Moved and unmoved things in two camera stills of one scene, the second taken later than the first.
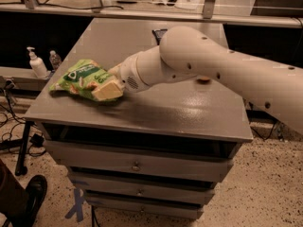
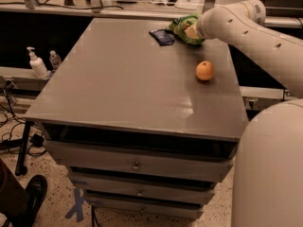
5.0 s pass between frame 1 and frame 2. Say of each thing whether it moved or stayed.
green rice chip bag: moved
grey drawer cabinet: stayed
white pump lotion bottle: stayed
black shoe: stayed
